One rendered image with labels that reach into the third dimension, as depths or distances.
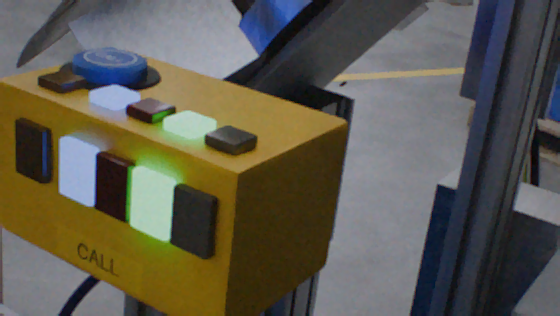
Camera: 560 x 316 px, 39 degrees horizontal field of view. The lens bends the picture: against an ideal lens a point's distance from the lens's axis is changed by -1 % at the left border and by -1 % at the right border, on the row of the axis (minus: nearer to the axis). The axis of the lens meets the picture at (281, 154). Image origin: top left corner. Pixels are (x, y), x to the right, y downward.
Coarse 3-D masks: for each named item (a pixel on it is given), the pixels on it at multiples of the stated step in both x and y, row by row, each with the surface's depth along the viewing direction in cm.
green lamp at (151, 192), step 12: (144, 168) 36; (144, 180) 36; (156, 180) 35; (168, 180) 35; (132, 192) 36; (144, 192) 36; (156, 192) 36; (168, 192) 35; (132, 204) 37; (144, 204) 36; (156, 204) 36; (168, 204) 35; (132, 216) 37; (144, 216) 36; (156, 216) 36; (168, 216) 36; (144, 228) 37; (156, 228) 36; (168, 228) 36
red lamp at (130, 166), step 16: (96, 160) 37; (112, 160) 37; (128, 160) 37; (96, 176) 38; (112, 176) 37; (128, 176) 36; (96, 192) 38; (112, 192) 37; (128, 192) 37; (96, 208) 38; (112, 208) 37; (128, 208) 37
